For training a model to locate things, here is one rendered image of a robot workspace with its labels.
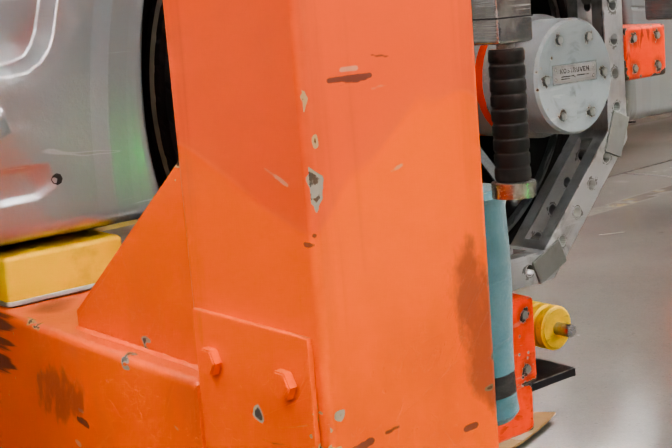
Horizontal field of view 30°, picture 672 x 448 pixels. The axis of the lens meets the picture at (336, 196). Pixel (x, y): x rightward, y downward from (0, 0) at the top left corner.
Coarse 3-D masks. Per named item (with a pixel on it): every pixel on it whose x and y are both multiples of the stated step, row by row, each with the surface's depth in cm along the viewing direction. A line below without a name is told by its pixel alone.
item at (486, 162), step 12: (540, 0) 169; (552, 0) 168; (540, 12) 170; (552, 12) 169; (480, 144) 180; (492, 144) 178; (540, 144) 171; (552, 144) 170; (492, 156) 177; (540, 156) 170; (492, 168) 166; (540, 168) 170; (492, 180) 167; (540, 180) 169; (516, 204) 168; (528, 204) 168; (516, 216) 167
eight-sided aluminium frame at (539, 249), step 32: (576, 0) 165; (608, 0) 162; (608, 32) 163; (608, 96) 164; (608, 128) 165; (576, 160) 167; (608, 160) 165; (544, 192) 165; (576, 192) 161; (544, 224) 164; (576, 224) 162; (512, 256) 156; (544, 256) 158; (512, 288) 155
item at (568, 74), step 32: (544, 32) 135; (576, 32) 137; (480, 64) 139; (544, 64) 134; (576, 64) 138; (608, 64) 141; (480, 96) 140; (544, 96) 135; (576, 96) 138; (480, 128) 144; (544, 128) 138; (576, 128) 138
